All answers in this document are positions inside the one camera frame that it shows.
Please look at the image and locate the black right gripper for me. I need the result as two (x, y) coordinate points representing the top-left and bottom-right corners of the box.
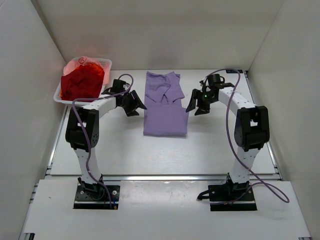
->
(186, 89), (218, 116)

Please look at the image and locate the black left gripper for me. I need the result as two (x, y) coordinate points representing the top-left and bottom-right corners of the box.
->
(119, 90), (147, 117)

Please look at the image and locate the purple t shirt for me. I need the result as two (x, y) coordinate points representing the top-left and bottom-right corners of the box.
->
(143, 71), (189, 138)

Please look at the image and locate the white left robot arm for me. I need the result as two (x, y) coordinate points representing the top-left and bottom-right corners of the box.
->
(65, 73), (147, 201)

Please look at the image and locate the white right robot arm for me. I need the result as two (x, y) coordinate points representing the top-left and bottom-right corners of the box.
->
(185, 73), (270, 202)

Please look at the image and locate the black corner label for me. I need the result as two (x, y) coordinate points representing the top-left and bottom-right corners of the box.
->
(225, 69), (244, 74)

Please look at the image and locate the orange t shirt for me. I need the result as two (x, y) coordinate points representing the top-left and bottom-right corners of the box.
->
(59, 62), (106, 100)

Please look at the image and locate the dark red t shirt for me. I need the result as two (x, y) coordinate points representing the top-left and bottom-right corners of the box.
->
(60, 68), (105, 102)

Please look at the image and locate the pink t shirt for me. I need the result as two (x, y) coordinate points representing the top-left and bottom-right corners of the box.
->
(63, 56), (112, 86)

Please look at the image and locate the white plastic laundry basket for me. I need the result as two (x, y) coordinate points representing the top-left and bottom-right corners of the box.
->
(53, 63), (106, 105)

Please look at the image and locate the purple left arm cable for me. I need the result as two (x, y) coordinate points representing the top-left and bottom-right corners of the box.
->
(71, 73), (135, 210)

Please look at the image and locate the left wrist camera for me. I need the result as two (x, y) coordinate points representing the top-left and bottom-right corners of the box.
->
(111, 79), (130, 94)

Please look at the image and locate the aluminium table edge rail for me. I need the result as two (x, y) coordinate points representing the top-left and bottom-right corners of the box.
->
(97, 174), (282, 182)

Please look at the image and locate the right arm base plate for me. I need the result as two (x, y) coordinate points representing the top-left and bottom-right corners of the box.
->
(196, 176), (258, 212)

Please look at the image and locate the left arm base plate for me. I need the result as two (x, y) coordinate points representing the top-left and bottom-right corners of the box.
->
(73, 184), (121, 210)

